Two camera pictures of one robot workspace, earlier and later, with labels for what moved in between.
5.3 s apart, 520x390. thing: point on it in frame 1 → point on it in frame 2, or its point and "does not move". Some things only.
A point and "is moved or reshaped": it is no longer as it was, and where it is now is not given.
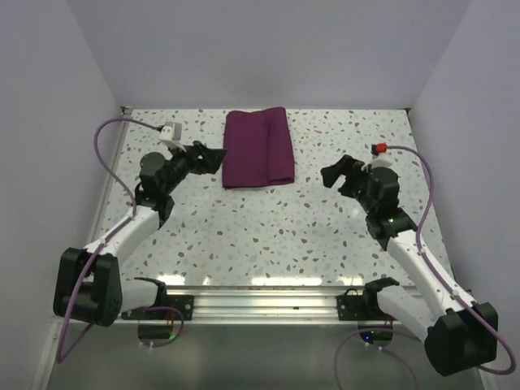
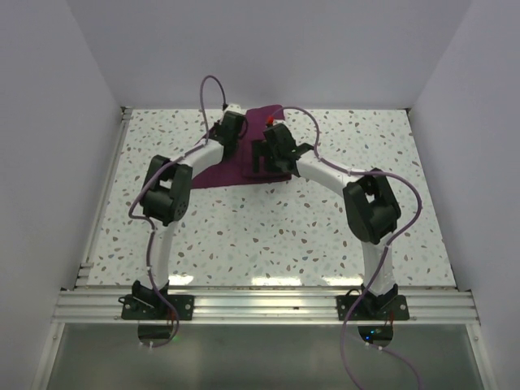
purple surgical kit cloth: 257,148 is moved or reshaped
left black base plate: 184,303 does not move
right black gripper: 348,167 → 262,149
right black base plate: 354,308 does not move
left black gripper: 203,165 → 215,129
